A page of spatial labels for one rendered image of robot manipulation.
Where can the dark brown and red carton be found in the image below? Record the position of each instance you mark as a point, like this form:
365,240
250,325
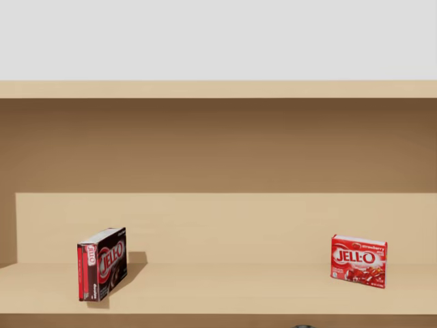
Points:
106,266

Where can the pale wooden shelf unit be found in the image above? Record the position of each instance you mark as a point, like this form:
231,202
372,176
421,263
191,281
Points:
218,218

